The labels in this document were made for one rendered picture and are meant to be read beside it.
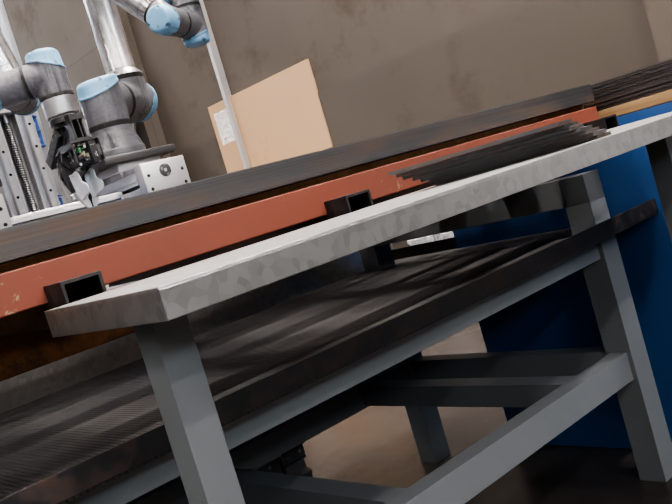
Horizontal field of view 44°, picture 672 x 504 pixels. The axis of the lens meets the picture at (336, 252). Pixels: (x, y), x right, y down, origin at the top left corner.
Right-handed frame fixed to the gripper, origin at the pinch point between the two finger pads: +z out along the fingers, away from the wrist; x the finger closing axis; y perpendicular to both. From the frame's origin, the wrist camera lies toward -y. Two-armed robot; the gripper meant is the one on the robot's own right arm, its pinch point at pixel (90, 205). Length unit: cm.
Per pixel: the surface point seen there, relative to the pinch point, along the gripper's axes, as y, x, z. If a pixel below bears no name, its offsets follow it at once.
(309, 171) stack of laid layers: 81, -10, 10
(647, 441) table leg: 82, 59, 86
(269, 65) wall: -348, 399, -103
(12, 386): 0.7, -30.5, 31.2
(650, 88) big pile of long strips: 97, 76, 15
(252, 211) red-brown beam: 80, -22, 13
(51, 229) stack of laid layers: 78, -50, 8
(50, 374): 1.3, -22.5, 31.9
